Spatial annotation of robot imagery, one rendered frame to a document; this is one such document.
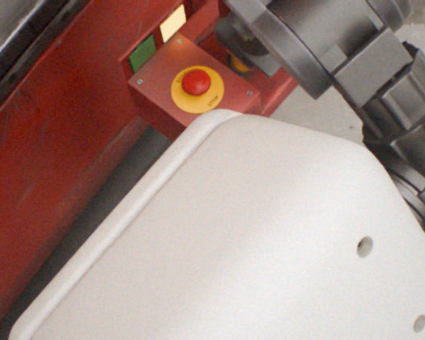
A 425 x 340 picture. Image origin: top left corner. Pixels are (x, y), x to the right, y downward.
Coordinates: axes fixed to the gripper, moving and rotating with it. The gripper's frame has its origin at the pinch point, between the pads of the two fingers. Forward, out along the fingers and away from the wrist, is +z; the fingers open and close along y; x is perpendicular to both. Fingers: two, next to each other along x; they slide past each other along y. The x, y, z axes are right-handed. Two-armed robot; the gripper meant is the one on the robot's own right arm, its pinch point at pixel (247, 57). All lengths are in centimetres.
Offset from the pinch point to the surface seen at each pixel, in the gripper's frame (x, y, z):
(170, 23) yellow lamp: 6.1, 10.3, -7.2
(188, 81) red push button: 10.9, 2.6, -7.9
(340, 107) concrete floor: -33, -17, 71
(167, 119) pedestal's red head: 15.4, 1.8, -2.8
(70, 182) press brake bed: 27.8, 12.8, 38.5
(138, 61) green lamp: 12.9, 9.9, -6.0
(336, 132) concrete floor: -27, -20, 70
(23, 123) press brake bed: 28.6, 19.6, 8.7
